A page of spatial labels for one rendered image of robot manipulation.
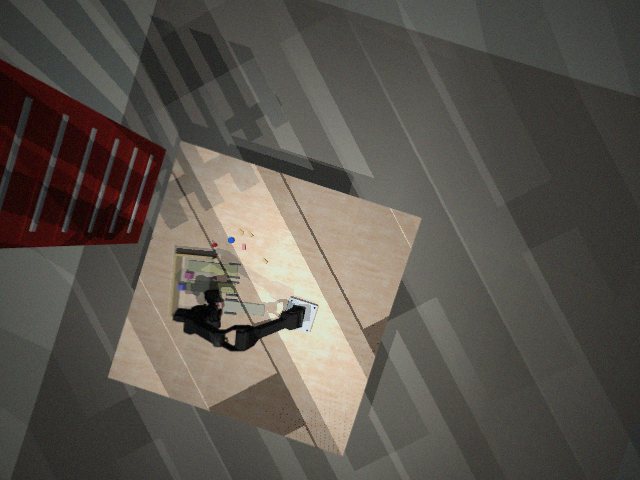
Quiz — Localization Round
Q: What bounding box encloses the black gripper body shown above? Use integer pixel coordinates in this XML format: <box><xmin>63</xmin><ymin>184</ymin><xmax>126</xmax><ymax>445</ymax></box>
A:
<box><xmin>204</xmin><ymin>289</ymin><xmax>221</xmax><ymax>329</ymax></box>

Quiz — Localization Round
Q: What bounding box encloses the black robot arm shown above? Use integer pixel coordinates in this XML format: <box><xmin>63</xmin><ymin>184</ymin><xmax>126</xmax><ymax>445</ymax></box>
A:
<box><xmin>172</xmin><ymin>304</ymin><xmax>306</xmax><ymax>351</ymax></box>

